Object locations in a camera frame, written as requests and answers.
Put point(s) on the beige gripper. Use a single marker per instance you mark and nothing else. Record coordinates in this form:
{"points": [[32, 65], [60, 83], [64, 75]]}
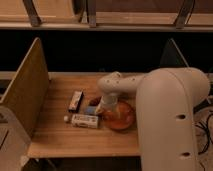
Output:
{"points": [[107, 102]]}

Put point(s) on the orange ceramic bowl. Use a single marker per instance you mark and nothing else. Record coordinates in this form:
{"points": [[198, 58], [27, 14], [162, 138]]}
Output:
{"points": [[121, 118]]}

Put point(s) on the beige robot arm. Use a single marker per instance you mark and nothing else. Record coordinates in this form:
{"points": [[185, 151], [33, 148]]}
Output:
{"points": [[165, 99]]}

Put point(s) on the small dark red object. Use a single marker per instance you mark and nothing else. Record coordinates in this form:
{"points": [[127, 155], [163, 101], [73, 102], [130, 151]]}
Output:
{"points": [[95, 101]]}

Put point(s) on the small blue object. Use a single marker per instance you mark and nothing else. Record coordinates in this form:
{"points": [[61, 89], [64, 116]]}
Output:
{"points": [[90, 110]]}

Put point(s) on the white rectangular carton box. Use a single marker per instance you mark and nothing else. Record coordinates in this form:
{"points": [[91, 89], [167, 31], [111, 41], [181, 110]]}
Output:
{"points": [[81, 120]]}

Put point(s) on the right dark side panel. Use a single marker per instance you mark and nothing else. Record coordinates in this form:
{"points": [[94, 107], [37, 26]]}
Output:
{"points": [[172, 57]]}

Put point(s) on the left wooden side panel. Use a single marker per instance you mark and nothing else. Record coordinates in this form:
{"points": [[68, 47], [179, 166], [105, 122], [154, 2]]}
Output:
{"points": [[23, 98]]}

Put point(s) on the wooden shelf with brackets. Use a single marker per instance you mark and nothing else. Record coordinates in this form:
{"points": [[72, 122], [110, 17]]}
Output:
{"points": [[108, 15]]}

